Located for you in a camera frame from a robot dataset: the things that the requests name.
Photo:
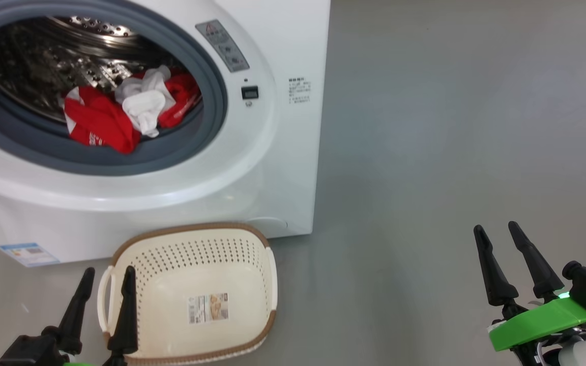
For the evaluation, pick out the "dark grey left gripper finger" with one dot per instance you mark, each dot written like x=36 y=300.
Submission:
x=77 y=310
x=126 y=315

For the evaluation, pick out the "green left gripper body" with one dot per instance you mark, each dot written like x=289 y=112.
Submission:
x=120 y=361

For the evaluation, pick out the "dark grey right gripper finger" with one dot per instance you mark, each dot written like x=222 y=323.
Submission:
x=534 y=264
x=494 y=274

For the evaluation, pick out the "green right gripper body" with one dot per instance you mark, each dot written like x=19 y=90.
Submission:
x=542 y=323

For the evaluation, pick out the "red garment with white trim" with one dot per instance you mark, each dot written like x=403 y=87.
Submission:
x=102 y=122

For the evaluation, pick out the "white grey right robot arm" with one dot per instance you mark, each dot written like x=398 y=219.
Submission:
x=585 y=356

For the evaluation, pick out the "cream perforated basket brown rim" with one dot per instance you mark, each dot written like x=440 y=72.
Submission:
x=242 y=264

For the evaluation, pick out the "white front-load washing machine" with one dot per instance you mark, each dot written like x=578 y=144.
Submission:
x=283 y=168

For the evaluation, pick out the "perforated steel washer drum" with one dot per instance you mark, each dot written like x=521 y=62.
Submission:
x=28 y=61

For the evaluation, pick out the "black door latch socket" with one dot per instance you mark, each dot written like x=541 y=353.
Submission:
x=250 y=92

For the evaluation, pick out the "blue energy label sticker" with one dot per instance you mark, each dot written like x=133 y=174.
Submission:
x=29 y=254

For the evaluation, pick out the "round drain filter cover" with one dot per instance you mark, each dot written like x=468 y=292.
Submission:
x=270 y=226

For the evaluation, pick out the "grey warning sticker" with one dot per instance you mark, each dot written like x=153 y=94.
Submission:
x=223 y=46

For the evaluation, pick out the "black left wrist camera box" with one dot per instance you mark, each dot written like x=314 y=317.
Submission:
x=28 y=351

